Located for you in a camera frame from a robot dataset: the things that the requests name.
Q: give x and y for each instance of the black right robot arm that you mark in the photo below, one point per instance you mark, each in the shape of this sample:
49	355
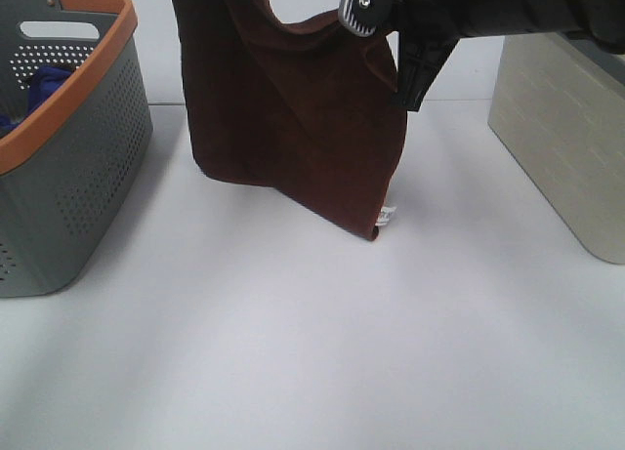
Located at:
598	21

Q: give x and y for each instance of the striped right gripper finger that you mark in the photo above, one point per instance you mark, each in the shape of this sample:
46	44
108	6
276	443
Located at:
363	17

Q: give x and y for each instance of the grey basket with orange rim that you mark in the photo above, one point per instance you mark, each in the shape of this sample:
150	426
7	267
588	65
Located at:
67	168

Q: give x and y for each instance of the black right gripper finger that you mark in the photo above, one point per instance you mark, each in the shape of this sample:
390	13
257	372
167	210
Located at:
419	61

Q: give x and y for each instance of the brown towel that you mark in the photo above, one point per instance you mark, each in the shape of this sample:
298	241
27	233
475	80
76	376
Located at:
305	108

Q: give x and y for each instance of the blue towel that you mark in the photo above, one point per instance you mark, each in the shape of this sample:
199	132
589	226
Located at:
42	84

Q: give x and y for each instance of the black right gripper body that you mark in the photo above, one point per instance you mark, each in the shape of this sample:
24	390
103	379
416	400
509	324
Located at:
423	21

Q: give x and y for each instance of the beige bin with grey rim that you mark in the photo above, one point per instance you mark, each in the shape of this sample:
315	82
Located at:
558	107

